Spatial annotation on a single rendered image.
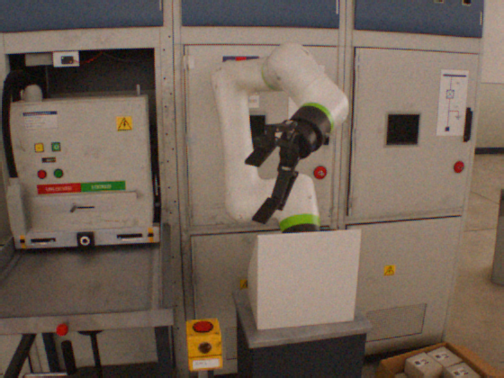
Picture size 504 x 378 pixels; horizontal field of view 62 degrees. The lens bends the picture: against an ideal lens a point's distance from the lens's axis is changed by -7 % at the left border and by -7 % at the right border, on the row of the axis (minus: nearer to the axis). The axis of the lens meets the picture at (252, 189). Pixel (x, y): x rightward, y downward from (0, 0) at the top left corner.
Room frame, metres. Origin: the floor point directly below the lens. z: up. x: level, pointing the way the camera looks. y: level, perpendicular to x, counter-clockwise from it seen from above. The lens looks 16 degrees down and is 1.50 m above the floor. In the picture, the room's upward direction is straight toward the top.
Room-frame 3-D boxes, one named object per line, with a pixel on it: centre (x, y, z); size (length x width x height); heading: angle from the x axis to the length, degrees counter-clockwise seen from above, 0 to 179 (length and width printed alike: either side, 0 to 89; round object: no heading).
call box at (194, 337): (0.92, 0.12, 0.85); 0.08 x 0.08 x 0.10; 10
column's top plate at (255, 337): (1.27, -0.15, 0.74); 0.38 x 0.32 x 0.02; 101
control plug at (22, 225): (1.39, 0.80, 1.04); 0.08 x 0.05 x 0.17; 10
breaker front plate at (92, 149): (1.50, 0.61, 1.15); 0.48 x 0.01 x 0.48; 100
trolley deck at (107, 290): (1.37, 0.59, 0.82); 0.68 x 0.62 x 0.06; 10
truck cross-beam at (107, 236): (1.51, 0.61, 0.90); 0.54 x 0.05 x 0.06; 100
